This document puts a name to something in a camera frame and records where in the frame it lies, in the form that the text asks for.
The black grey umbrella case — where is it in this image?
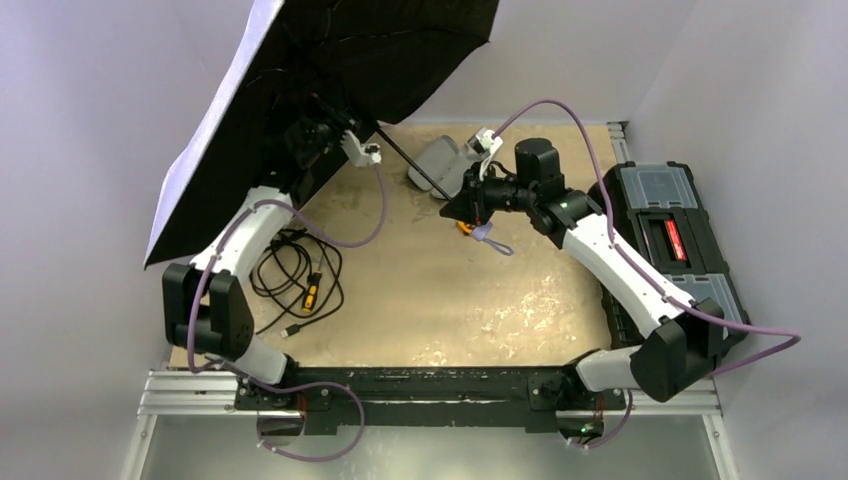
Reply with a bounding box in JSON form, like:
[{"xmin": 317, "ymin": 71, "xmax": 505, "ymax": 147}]
[{"xmin": 414, "ymin": 135, "xmax": 480, "ymax": 197}]

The lilac black folding umbrella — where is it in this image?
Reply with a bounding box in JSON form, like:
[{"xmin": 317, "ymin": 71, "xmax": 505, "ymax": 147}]
[{"xmin": 144, "ymin": 1, "xmax": 499, "ymax": 265}]

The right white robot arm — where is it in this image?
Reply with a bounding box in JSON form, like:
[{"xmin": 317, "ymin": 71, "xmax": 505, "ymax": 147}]
[{"xmin": 440, "ymin": 130, "xmax": 723, "ymax": 402}]

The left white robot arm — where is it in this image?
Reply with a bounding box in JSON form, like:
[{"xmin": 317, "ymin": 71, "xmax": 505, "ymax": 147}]
[{"xmin": 156, "ymin": 113, "xmax": 358, "ymax": 385}]

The yellow tape measure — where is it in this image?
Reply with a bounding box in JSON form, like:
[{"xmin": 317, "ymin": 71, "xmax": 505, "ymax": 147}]
[{"xmin": 457, "ymin": 222, "xmax": 475, "ymax": 236}]

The black plastic toolbox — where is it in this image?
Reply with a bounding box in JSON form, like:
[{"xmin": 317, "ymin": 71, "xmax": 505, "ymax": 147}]
[{"xmin": 603, "ymin": 162, "xmax": 751, "ymax": 325}]

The yellow black screwdriver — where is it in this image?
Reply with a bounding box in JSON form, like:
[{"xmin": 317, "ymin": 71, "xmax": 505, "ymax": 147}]
[{"xmin": 301, "ymin": 271, "xmax": 322, "ymax": 313}]

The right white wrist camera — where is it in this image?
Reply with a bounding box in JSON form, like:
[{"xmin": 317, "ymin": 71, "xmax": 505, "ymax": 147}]
[{"xmin": 466, "ymin": 128, "xmax": 503, "ymax": 180}]

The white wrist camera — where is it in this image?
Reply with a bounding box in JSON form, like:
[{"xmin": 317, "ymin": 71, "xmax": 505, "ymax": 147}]
[
  {"xmin": 340, "ymin": 130, "xmax": 382, "ymax": 168},
  {"xmin": 466, "ymin": 128, "xmax": 503, "ymax": 180}
]

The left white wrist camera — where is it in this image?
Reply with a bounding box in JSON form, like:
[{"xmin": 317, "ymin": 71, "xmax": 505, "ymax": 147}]
[{"xmin": 340, "ymin": 130, "xmax": 382, "ymax": 168}]

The black coiled cable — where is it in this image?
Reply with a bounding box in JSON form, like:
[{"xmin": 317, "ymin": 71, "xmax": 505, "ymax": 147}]
[{"xmin": 248, "ymin": 228, "xmax": 346, "ymax": 339}]

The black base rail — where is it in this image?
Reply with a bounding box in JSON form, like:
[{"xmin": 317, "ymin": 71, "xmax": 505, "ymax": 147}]
[{"xmin": 235, "ymin": 366, "xmax": 626, "ymax": 436}]

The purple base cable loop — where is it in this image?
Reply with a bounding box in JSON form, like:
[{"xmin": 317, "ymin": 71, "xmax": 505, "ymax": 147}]
[{"xmin": 255, "ymin": 380, "xmax": 367, "ymax": 464}]

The aluminium frame rail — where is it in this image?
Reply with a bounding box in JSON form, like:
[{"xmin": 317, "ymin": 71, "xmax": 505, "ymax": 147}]
[{"xmin": 137, "ymin": 371, "xmax": 722, "ymax": 416}]

